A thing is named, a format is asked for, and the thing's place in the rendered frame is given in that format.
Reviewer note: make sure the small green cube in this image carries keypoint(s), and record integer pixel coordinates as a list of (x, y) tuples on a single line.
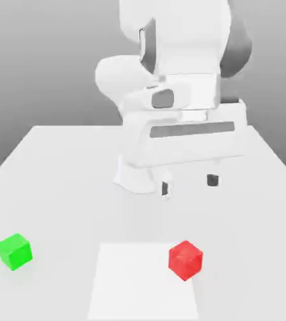
[(15, 252)]

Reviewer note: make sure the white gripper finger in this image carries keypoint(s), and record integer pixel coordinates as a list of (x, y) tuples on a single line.
[(212, 179), (166, 186)]

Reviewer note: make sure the small red cube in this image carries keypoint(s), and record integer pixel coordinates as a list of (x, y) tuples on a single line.
[(185, 260)]

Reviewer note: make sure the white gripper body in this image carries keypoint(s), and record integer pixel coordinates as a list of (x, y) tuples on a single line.
[(190, 146)]

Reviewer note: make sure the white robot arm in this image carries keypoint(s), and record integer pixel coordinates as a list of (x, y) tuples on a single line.
[(188, 37)]

